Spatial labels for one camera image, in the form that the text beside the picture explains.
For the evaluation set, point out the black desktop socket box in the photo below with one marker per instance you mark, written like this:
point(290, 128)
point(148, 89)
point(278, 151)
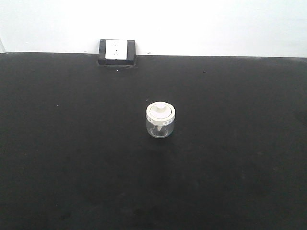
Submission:
point(117, 52)

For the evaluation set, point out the glass jar with white lid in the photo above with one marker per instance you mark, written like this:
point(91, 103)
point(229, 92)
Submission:
point(160, 119)

